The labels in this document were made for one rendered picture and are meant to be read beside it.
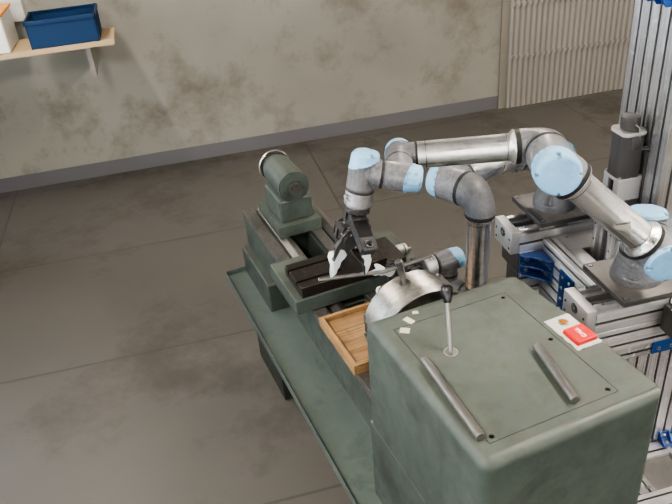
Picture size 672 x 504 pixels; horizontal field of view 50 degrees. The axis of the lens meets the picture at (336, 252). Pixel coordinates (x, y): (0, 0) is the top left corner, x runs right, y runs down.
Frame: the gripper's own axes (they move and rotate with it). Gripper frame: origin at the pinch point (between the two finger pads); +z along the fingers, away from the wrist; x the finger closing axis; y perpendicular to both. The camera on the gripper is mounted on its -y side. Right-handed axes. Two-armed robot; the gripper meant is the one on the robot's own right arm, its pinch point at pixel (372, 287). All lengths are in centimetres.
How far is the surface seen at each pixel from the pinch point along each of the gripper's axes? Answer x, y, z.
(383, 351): 14, -47, 19
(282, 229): -16, 81, 5
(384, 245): -10.5, 37.5, -22.6
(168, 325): -108, 166, 56
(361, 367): -18.5, -15.0, 12.1
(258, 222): -21, 100, 11
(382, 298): 12.2, -23.1, 7.1
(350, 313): -18.5, 13.5, 3.3
